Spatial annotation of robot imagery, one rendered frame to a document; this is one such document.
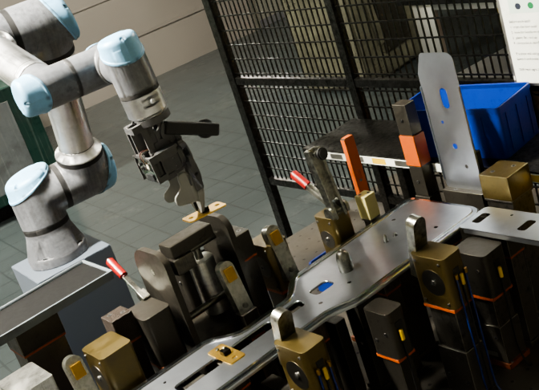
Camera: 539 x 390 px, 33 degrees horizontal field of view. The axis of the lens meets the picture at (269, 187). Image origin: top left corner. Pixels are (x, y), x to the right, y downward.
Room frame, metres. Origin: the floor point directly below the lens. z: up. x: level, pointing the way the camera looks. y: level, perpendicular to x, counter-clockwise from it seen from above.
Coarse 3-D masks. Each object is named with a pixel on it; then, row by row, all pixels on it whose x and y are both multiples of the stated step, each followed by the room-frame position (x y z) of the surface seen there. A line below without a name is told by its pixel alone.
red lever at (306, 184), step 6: (294, 174) 2.05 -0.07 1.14; (300, 174) 2.05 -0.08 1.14; (294, 180) 2.05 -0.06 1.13; (300, 180) 2.04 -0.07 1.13; (306, 180) 2.03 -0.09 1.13; (306, 186) 2.02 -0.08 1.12; (312, 186) 2.02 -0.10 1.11; (312, 192) 2.01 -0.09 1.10; (318, 192) 2.00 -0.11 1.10; (318, 198) 1.99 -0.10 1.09; (324, 204) 1.98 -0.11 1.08; (336, 204) 1.97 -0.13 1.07; (336, 210) 1.95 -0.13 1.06
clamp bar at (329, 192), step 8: (304, 152) 1.98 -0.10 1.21; (312, 152) 1.98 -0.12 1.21; (320, 152) 1.95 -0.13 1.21; (312, 160) 1.96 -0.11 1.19; (320, 160) 1.98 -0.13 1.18; (312, 168) 1.97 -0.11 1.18; (320, 168) 1.98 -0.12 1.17; (328, 168) 1.97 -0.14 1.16; (320, 176) 1.96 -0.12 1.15; (328, 176) 1.97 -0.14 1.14; (320, 184) 1.96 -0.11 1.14; (328, 184) 1.97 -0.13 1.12; (320, 192) 1.97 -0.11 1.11; (328, 192) 1.97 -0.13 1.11; (336, 192) 1.96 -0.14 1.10; (328, 200) 1.95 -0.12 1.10; (336, 200) 1.97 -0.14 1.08; (344, 208) 1.96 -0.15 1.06; (336, 216) 1.94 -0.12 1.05
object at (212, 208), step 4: (212, 204) 1.68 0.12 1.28; (216, 204) 1.67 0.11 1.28; (220, 204) 1.66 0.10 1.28; (224, 204) 1.65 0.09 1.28; (208, 208) 1.64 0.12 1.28; (212, 208) 1.65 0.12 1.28; (216, 208) 1.65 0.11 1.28; (220, 208) 1.64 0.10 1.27; (196, 212) 1.66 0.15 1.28; (200, 212) 1.64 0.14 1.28; (204, 212) 1.64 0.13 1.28; (208, 212) 1.64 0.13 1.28; (212, 212) 1.63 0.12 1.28; (188, 216) 1.65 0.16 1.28; (192, 216) 1.64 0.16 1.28; (196, 216) 1.63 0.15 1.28; (200, 216) 1.63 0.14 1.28; (204, 216) 1.63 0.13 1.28; (184, 220) 1.63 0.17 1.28; (188, 220) 1.62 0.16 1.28; (192, 220) 1.62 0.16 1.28; (196, 220) 1.62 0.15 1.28
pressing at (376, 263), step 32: (384, 224) 1.94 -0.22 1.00; (448, 224) 1.83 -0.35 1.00; (352, 256) 1.83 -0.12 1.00; (384, 256) 1.78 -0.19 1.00; (288, 288) 1.78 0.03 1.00; (352, 288) 1.69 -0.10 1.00; (256, 320) 1.68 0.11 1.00; (320, 320) 1.61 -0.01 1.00; (192, 352) 1.64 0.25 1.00; (256, 352) 1.56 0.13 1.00; (160, 384) 1.56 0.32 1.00; (192, 384) 1.52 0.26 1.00; (224, 384) 1.49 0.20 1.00
